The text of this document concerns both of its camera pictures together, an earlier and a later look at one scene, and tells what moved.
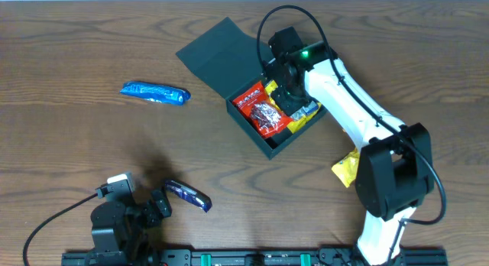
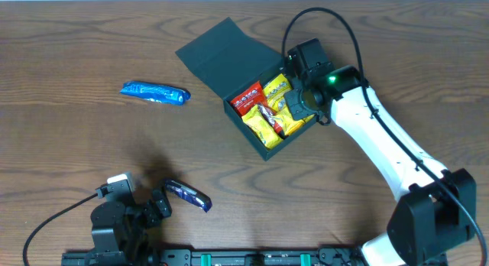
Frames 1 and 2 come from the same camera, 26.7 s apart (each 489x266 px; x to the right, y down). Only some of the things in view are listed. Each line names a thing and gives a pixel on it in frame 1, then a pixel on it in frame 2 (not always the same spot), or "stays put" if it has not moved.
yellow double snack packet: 346,170 to 270,137
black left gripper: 159,203 stays put
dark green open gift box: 229,59 stays put
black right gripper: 281,95 to 299,111
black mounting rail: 406,257 stays put
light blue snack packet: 161,93 stays put
